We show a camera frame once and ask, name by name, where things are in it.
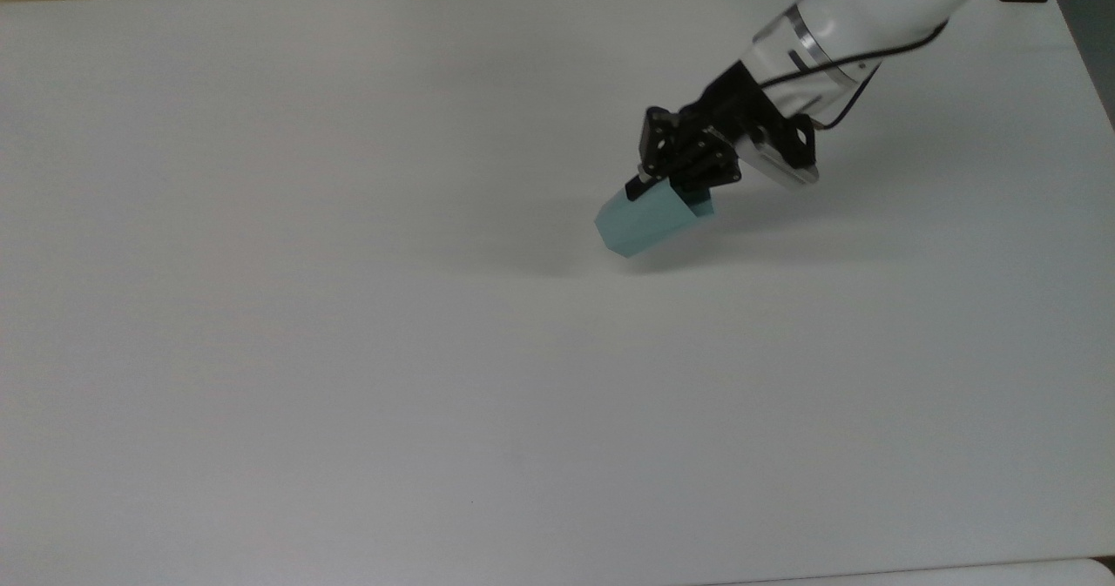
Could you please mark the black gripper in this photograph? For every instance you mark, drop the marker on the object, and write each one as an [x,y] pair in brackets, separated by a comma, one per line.
[706,129]

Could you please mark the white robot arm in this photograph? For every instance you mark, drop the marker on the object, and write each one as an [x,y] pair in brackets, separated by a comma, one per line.
[871,11]

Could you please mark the light teal block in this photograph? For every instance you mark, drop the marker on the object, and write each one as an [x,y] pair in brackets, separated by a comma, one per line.
[649,220]

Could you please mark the silver box on black bracket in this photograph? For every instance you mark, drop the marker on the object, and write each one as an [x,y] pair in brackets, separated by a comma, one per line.
[784,164]

